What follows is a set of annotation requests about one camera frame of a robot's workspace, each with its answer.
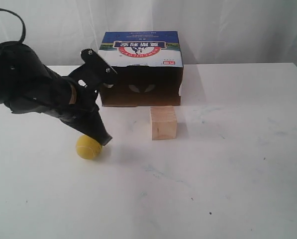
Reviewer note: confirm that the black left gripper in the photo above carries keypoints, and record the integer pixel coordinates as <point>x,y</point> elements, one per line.
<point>74,100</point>

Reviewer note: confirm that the yellow ball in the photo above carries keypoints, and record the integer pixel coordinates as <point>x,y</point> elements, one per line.
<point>87,148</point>

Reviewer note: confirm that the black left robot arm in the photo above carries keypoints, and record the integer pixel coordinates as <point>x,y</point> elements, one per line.
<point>29,86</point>

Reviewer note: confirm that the wooden cube block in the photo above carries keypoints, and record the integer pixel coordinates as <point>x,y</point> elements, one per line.
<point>163,122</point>

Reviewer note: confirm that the blue white cardboard box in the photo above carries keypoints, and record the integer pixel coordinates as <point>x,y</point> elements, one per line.
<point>149,66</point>

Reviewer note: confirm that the white backdrop curtain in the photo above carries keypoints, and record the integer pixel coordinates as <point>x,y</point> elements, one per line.
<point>210,31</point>

